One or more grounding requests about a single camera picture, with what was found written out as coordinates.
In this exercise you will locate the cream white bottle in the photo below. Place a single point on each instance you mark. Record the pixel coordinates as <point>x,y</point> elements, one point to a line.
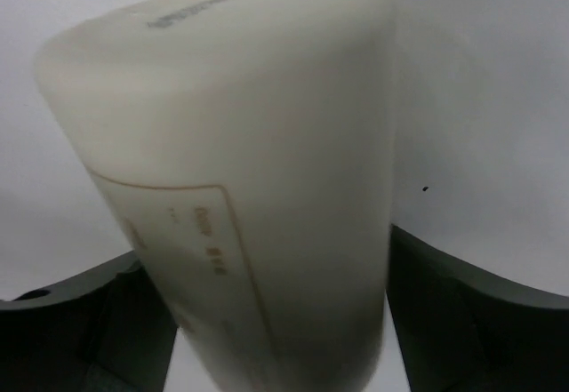
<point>245,147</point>

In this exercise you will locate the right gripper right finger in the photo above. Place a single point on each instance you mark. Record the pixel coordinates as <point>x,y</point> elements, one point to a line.
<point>461,328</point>

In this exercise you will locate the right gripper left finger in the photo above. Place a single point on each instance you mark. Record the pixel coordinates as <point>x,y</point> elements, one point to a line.
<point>105,329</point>

